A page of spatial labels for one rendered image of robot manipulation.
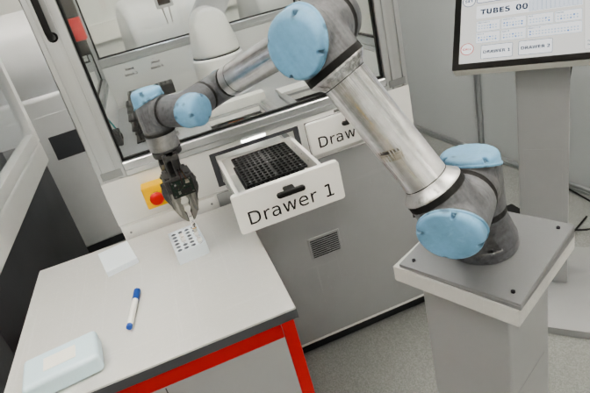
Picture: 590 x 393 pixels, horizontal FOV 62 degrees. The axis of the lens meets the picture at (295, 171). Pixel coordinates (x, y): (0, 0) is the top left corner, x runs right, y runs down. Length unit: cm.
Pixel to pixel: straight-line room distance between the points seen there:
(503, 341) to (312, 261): 83
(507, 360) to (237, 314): 58
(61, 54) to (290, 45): 78
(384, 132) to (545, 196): 122
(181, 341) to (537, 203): 139
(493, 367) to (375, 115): 65
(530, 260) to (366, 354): 105
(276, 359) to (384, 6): 107
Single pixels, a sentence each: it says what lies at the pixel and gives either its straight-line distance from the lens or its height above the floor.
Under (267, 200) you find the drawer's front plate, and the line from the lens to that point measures 124.
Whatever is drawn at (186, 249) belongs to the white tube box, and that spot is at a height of 80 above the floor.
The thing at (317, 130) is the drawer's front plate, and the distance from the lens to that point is 157.
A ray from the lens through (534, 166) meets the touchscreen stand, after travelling 194.
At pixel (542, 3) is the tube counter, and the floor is 111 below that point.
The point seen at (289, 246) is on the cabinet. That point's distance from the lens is 172.
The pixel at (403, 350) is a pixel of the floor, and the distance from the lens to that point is 201.
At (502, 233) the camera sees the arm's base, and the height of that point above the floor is 84.
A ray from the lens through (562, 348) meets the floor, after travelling 203.
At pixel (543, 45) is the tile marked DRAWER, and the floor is 101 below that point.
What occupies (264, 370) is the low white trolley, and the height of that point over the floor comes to 62.
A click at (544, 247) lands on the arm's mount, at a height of 79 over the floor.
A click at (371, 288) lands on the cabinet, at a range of 196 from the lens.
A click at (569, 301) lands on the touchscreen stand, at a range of 215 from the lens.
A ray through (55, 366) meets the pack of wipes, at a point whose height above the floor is 80.
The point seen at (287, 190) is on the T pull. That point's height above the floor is 91.
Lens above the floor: 145
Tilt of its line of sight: 25 degrees down
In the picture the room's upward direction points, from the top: 14 degrees counter-clockwise
